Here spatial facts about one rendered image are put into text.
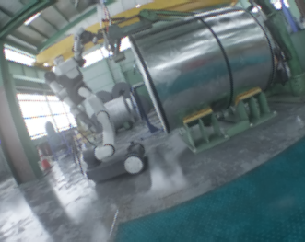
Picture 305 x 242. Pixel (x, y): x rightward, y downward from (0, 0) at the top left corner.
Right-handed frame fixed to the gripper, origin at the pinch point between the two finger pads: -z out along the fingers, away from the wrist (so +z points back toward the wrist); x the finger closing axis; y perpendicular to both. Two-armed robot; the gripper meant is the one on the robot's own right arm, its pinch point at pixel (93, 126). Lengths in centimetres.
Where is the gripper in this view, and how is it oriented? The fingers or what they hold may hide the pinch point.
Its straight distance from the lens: 173.4
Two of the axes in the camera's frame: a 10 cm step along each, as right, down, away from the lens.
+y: 5.8, -6.0, 5.6
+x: 3.1, -4.7, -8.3
